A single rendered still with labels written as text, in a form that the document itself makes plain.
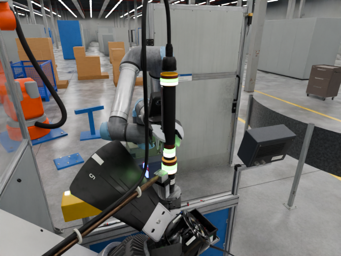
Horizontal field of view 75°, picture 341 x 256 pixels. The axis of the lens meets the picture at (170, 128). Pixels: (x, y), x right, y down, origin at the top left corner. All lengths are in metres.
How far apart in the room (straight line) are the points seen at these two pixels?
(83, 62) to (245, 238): 8.72
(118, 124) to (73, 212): 0.45
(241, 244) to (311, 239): 0.65
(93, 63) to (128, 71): 8.81
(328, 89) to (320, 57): 3.56
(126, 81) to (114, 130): 0.24
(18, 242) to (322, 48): 10.70
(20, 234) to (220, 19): 2.48
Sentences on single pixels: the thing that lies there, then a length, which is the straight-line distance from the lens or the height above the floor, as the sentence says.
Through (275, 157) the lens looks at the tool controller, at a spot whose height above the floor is 1.09.
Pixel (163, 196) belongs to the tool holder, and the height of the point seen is 1.30.
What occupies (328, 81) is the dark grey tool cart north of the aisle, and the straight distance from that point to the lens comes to 7.40.
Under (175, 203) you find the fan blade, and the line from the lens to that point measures 0.83.
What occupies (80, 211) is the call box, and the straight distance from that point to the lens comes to 1.11.
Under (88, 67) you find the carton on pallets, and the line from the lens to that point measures 9.84.
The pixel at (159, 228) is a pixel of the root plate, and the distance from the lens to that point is 0.68.
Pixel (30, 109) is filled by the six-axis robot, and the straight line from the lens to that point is 4.45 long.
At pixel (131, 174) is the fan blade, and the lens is 0.65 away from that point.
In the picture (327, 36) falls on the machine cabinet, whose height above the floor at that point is 1.60.
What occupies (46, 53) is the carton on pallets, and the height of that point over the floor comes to 1.14.
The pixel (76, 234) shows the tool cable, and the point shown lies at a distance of 0.50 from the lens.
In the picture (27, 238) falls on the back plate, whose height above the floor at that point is 1.29.
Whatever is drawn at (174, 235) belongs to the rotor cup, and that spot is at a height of 1.23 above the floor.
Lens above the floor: 1.74
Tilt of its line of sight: 23 degrees down
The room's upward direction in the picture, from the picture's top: straight up
